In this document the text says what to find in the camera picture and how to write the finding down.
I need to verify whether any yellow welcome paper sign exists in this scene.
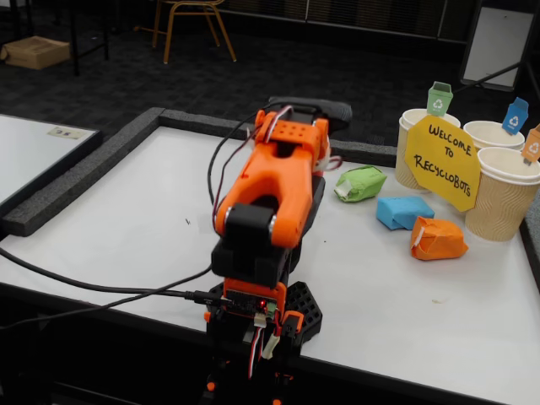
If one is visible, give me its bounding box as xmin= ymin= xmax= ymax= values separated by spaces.
xmin=403 ymin=114 xmax=482 ymax=213

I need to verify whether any orange paper parcel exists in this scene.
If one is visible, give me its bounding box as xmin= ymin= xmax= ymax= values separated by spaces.
xmin=409 ymin=216 xmax=469 ymax=262

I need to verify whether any black metal table leg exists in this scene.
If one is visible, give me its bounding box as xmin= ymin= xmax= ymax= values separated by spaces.
xmin=67 ymin=0 xmax=111 ymax=77

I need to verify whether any chair with gold legs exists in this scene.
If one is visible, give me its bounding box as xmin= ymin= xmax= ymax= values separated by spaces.
xmin=133 ymin=0 xmax=237 ymax=64

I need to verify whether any white red wrist wire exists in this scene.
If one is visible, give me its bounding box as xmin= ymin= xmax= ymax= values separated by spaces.
xmin=252 ymin=105 xmax=296 ymax=144

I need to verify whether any green paper parcel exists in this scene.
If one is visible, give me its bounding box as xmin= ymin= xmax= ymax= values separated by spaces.
xmin=334 ymin=165 xmax=388 ymax=204

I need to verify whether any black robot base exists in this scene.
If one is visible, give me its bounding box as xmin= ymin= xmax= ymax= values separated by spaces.
xmin=202 ymin=280 xmax=324 ymax=405

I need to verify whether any orange controller board case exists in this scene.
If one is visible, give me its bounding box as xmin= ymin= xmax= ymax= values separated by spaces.
xmin=222 ymin=277 xmax=289 ymax=317

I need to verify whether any orange clamp bracket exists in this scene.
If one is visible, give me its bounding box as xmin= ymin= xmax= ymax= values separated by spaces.
xmin=280 ymin=310 xmax=305 ymax=338

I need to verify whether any base wire bundle with connector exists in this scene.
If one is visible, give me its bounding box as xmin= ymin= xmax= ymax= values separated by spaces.
xmin=246 ymin=314 xmax=283 ymax=379

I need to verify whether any white tape wrap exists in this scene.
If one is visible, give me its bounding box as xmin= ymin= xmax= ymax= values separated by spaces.
xmin=316 ymin=149 xmax=338 ymax=174

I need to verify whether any thin black camera cable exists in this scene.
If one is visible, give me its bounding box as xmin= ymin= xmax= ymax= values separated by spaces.
xmin=0 ymin=99 xmax=296 ymax=330

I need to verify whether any red black servo wire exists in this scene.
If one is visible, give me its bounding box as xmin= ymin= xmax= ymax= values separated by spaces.
xmin=212 ymin=126 xmax=254 ymax=231

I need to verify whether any orange recycling bin tag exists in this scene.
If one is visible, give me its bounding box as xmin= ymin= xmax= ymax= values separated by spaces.
xmin=521 ymin=123 xmax=540 ymax=165

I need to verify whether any paper cup with blue tag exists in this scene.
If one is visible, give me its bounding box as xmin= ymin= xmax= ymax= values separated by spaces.
xmin=462 ymin=120 xmax=527 ymax=153

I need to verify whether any black usb cable with plug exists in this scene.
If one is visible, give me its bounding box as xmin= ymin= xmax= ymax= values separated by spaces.
xmin=0 ymin=246 xmax=231 ymax=307

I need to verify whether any black slanted stand bar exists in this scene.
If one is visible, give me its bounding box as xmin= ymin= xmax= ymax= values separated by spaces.
xmin=453 ymin=62 xmax=524 ymax=96

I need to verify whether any long grey foam border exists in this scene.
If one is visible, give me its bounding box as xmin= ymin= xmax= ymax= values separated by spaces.
xmin=0 ymin=107 xmax=397 ymax=237

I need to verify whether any short grey foam strip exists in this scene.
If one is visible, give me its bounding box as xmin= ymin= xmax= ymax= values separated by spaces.
xmin=519 ymin=210 xmax=540 ymax=292

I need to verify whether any white panel with black frame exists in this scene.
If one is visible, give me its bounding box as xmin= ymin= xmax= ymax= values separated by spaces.
xmin=459 ymin=0 xmax=537 ymax=92

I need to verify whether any brown cardboard box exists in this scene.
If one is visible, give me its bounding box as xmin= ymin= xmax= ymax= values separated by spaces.
xmin=0 ymin=35 xmax=72 ymax=71

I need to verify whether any blue paper parcel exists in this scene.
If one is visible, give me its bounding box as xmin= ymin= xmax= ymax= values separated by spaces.
xmin=375 ymin=195 xmax=435 ymax=231

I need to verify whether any paper cup with orange tag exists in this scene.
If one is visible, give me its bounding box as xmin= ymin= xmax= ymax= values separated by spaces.
xmin=464 ymin=146 xmax=540 ymax=242

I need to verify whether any blue recycling bin tag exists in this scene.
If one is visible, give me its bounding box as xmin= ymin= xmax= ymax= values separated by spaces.
xmin=501 ymin=96 xmax=531 ymax=136

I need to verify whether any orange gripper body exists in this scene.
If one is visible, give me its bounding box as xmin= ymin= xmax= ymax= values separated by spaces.
xmin=315 ymin=144 xmax=332 ymax=172

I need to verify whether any small paper sticker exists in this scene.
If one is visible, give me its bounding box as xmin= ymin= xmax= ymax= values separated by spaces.
xmin=46 ymin=126 xmax=88 ymax=140

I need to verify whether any green recycling bin tag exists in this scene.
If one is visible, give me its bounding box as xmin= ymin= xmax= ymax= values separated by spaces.
xmin=425 ymin=80 xmax=455 ymax=116

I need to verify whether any paper cup with green tag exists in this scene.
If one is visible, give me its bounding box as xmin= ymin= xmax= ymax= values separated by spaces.
xmin=395 ymin=107 xmax=462 ymax=193

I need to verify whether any black framed whiteboard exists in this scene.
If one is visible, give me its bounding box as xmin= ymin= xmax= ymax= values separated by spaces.
xmin=0 ymin=113 xmax=102 ymax=212

